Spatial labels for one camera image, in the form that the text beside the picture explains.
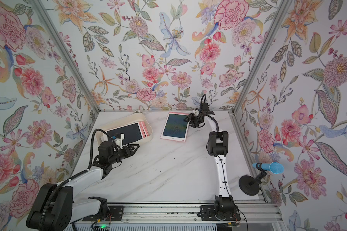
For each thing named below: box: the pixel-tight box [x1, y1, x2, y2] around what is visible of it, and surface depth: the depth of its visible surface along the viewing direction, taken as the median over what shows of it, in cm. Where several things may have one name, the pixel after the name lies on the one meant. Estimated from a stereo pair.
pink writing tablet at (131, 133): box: [106, 121, 150, 145], surface depth 109 cm
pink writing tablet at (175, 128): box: [160, 111, 190, 142], surface depth 110 cm
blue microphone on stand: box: [238, 161, 285, 196], surface depth 82 cm
